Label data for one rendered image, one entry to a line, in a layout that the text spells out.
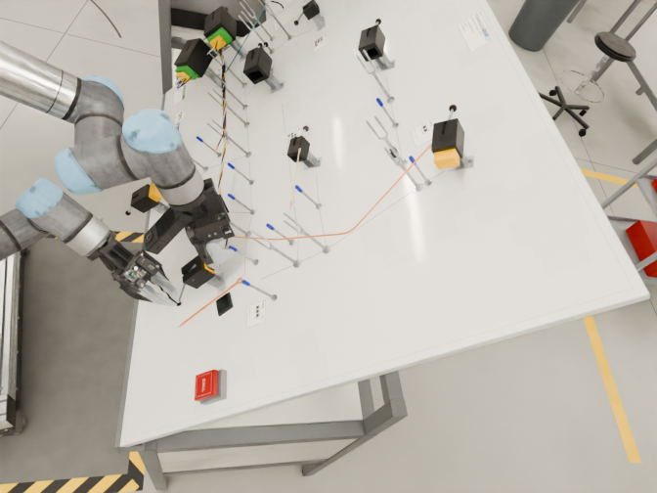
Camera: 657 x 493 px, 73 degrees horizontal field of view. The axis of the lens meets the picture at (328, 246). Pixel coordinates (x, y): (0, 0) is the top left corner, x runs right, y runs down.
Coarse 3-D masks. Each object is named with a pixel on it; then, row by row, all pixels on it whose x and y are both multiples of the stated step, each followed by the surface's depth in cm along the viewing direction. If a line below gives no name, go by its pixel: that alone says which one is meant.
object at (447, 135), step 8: (448, 120) 74; (456, 120) 73; (440, 128) 74; (448, 128) 73; (456, 128) 73; (432, 136) 75; (440, 136) 74; (448, 136) 73; (456, 136) 72; (432, 144) 74; (440, 144) 73; (448, 144) 72; (456, 144) 72; (432, 152) 74; (464, 160) 79; (472, 160) 79; (448, 168) 81; (456, 168) 80
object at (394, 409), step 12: (396, 372) 109; (384, 384) 108; (396, 384) 108; (384, 396) 108; (396, 396) 106; (384, 408) 107; (396, 408) 104; (372, 420) 114; (384, 420) 107; (396, 420) 106; (372, 432) 117
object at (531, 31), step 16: (528, 0) 426; (544, 0) 412; (560, 0) 405; (576, 0) 407; (528, 16) 428; (544, 16) 420; (560, 16) 418; (512, 32) 449; (528, 32) 436; (544, 32) 432; (528, 48) 447
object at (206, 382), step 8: (200, 376) 88; (208, 376) 87; (216, 376) 87; (200, 384) 87; (208, 384) 86; (216, 384) 86; (200, 392) 86; (208, 392) 85; (216, 392) 85; (200, 400) 86
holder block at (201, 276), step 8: (192, 264) 95; (200, 264) 93; (184, 272) 96; (192, 272) 94; (200, 272) 93; (208, 272) 94; (184, 280) 94; (192, 280) 94; (200, 280) 95; (208, 280) 96
